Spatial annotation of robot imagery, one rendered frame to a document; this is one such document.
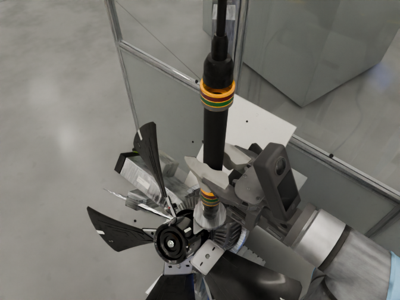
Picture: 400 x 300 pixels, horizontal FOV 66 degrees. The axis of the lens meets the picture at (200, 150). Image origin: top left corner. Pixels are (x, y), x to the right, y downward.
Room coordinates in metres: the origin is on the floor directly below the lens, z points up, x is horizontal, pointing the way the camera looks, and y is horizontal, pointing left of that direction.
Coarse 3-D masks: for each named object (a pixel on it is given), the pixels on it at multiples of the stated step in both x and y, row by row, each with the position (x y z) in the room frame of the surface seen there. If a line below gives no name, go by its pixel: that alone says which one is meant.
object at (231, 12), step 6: (216, 6) 0.94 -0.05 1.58; (228, 6) 0.94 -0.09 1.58; (234, 6) 0.94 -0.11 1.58; (216, 12) 0.90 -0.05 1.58; (228, 12) 0.90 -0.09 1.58; (234, 12) 0.90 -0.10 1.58; (216, 18) 0.87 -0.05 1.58; (228, 18) 0.87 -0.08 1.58; (234, 18) 0.87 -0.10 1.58; (216, 24) 0.87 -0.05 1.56; (228, 24) 0.86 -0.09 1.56; (234, 24) 0.86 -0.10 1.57; (228, 30) 0.86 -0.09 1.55; (234, 30) 0.86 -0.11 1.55; (228, 36) 0.86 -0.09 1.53
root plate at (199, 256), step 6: (210, 240) 0.34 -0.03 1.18; (204, 246) 0.32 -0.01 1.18; (210, 246) 0.32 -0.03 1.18; (216, 246) 0.32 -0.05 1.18; (198, 252) 0.30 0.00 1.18; (204, 252) 0.30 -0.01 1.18; (210, 252) 0.30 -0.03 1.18; (216, 252) 0.30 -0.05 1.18; (222, 252) 0.30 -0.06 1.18; (192, 258) 0.29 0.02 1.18; (198, 258) 0.29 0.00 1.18; (204, 258) 0.29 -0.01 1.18; (210, 258) 0.29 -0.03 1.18; (216, 258) 0.29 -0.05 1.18; (192, 264) 0.27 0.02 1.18; (198, 264) 0.27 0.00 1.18; (204, 264) 0.27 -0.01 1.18; (210, 264) 0.27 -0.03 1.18; (204, 270) 0.25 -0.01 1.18
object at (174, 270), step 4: (192, 256) 0.31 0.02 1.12; (188, 260) 0.30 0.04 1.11; (164, 264) 0.29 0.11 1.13; (168, 264) 0.29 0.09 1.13; (172, 264) 0.29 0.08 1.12; (176, 264) 0.29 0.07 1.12; (184, 264) 0.29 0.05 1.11; (188, 264) 0.29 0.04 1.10; (164, 268) 0.28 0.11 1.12; (168, 268) 0.28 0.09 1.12; (172, 268) 0.28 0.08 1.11; (176, 268) 0.28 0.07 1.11; (180, 268) 0.28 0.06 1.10; (184, 268) 0.28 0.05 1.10; (188, 268) 0.28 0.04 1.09; (164, 272) 0.27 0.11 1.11; (168, 272) 0.27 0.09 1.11; (172, 272) 0.27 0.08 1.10; (176, 272) 0.27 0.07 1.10; (180, 272) 0.27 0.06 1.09; (184, 272) 0.28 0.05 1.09; (188, 272) 0.28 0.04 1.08
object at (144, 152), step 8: (144, 128) 0.61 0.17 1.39; (152, 128) 0.58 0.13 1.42; (136, 136) 0.63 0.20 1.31; (144, 136) 0.59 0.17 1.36; (152, 136) 0.56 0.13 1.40; (136, 144) 0.63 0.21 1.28; (144, 144) 0.58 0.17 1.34; (152, 144) 0.55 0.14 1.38; (144, 152) 0.58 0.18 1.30; (152, 152) 0.54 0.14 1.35; (144, 160) 0.59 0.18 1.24; (152, 160) 0.53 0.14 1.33; (152, 168) 0.52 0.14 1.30; (160, 168) 0.49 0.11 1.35; (160, 176) 0.48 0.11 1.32; (160, 184) 0.47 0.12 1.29
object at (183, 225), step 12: (180, 216) 0.42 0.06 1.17; (192, 216) 0.41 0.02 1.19; (168, 228) 0.35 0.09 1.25; (180, 228) 0.34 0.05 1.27; (192, 228) 0.36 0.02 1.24; (156, 240) 0.33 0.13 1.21; (180, 240) 0.32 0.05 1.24; (192, 240) 0.32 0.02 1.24; (204, 240) 0.35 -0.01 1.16; (168, 252) 0.30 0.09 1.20; (180, 252) 0.29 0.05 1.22; (192, 252) 0.30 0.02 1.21
